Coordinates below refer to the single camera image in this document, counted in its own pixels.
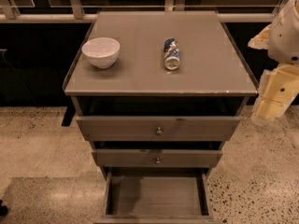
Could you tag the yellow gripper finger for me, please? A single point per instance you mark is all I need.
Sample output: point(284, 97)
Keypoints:
point(277, 90)
point(260, 41)

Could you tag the blue silver redbull can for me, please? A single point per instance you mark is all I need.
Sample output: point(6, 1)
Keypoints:
point(171, 54)

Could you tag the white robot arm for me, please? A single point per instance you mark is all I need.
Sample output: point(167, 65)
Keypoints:
point(283, 38)

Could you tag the grey wooden drawer cabinet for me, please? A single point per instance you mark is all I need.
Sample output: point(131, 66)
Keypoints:
point(212, 79)

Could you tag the brass top drawer knob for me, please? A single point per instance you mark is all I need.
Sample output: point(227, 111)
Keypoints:
point(159, 131)

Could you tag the brass drawer knob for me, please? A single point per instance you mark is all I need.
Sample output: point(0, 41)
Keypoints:
point(159, 131)
point(157, 161)

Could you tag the brass middle drawer knob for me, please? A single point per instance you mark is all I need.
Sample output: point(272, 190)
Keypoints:
point(157, 161)

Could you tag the bottom grey open drawer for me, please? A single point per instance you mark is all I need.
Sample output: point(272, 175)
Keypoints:
point(156, 196)

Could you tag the middle grey drawer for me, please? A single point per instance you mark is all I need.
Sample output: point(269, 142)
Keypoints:
point(146, 158)

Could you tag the top grey drawer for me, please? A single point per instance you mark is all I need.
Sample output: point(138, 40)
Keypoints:
point(142, 128)

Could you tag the metal window railing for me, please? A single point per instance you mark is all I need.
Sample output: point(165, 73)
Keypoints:
point(86, 10)

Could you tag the white ceramic bowl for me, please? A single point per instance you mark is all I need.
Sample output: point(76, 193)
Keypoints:
point(101, 52)

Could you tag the black shoe tip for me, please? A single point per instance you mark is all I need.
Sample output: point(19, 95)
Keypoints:
point(3, 209)

